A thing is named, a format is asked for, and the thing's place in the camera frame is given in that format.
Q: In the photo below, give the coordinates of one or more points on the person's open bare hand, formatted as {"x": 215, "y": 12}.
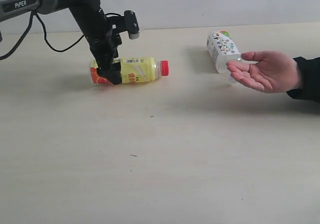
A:
{"x": 269, "y": 72}

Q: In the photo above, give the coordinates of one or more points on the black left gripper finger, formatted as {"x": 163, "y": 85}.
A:
{"x": 114, "y": 73}
{"x": 101, "y": 76}

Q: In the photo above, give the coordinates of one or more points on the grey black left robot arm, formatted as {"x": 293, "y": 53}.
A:
{"x": 36, "y": 8}

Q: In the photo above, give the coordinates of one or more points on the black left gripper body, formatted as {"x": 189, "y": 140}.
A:
{"x": 98, "y": 31}

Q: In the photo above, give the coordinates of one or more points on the yellow juice bottle red cap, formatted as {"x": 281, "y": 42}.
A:
{"x": 140, "y": 69}

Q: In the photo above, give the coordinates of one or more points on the white bottle colourful pattern label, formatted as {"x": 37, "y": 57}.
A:
{"x": 222, "y": 49}

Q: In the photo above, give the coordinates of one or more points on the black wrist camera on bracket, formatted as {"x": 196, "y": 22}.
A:
{"x": 126, "y": 23}

